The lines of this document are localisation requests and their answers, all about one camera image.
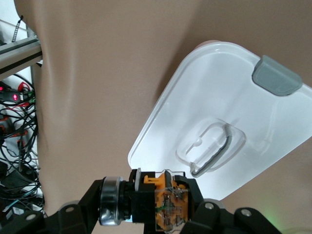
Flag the black toothed strap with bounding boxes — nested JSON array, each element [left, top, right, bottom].
[[11, 15, 24, 44]]

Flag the white lidded storage box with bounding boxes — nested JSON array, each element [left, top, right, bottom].
[[127, 40, 312, 203]]

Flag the orange push-button switch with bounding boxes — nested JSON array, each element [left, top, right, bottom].
[[98, 168, 195, 232]]

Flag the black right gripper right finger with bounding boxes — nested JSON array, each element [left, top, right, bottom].
[[174, 175, 281, 234]]

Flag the brown table cover mat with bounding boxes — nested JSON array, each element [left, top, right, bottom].
[[14, 0, 312, 234]]

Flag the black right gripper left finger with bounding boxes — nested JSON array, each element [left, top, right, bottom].
[[0, 179, 106, 234]]

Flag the aluminium frame profile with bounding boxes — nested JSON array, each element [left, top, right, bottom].
[[0, 34, 44, 79]]

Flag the black device with red light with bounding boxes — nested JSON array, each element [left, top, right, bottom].
[[0, 84, 28, 104]]

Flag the tangled black cable bundle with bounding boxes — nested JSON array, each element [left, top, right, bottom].
[[0, 73, 46, 220]]

